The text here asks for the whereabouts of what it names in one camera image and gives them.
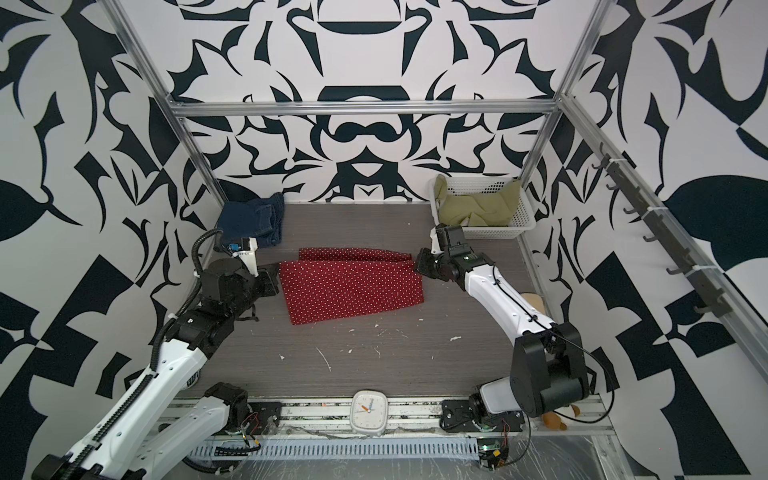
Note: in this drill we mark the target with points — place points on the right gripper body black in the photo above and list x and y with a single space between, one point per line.
436 265

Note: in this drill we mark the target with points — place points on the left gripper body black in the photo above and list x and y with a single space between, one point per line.
265 285

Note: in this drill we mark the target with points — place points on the blue denim skirt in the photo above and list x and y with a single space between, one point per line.
259 218

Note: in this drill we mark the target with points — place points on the red polka dot skirt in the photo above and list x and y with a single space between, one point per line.
335 283

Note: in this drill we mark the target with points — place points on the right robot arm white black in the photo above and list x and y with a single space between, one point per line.
548 372

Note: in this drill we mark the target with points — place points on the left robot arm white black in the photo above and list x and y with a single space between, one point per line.
121 445

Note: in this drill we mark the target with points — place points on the olive green skirt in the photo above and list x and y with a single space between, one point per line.
495 209

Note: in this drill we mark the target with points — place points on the white plastic laundry basket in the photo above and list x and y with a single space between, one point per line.
461 185

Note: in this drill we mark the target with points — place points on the white square clock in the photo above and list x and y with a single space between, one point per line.
369 413

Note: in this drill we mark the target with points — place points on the brown plush toy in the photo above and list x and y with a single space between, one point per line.
554 421

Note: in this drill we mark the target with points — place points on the green circuit board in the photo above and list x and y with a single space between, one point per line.
493 453

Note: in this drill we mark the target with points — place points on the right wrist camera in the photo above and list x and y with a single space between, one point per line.
435 247

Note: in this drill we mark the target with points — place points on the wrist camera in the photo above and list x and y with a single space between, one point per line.
435 247
245 249

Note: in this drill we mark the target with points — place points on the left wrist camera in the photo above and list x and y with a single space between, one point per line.
245 249

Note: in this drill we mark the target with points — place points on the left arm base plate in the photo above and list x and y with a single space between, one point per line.
263 418

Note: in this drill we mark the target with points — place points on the aluminium frame rail front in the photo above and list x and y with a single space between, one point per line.
342 417

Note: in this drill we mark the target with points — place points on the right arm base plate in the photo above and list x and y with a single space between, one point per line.
466 416

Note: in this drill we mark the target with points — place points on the aluminium frame crossbar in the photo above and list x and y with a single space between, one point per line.
373 107

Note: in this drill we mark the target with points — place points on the white slotted cable duct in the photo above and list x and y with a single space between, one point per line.
460 448

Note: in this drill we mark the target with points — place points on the grey wall hook rack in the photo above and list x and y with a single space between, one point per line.
666 230

